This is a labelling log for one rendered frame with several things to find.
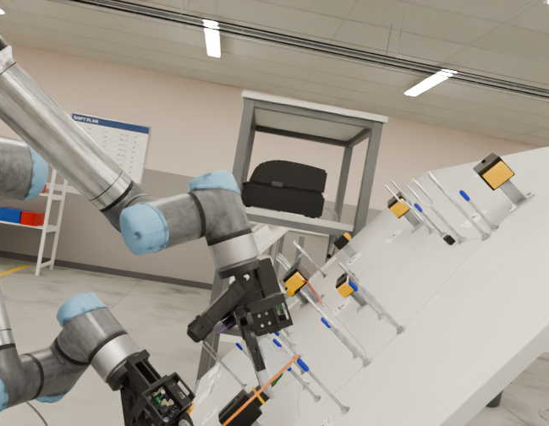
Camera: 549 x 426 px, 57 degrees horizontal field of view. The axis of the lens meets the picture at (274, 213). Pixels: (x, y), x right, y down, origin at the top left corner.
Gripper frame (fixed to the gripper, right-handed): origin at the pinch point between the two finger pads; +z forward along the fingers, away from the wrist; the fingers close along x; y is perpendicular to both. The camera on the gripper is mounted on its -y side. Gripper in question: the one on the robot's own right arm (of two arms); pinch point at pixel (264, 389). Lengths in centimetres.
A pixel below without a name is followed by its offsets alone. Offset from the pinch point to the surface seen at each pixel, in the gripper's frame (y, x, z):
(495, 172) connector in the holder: 44, -10, -22
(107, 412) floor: -88, 265, 52
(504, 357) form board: 23.3, -32.3, -3.3
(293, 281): 17.4, 45.6, -10.0
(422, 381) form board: 17.4, -22.8, -0.5
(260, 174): 26, 96, -45
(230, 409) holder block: -5.9, -2.1, 0.6
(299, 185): 38, 95, -37
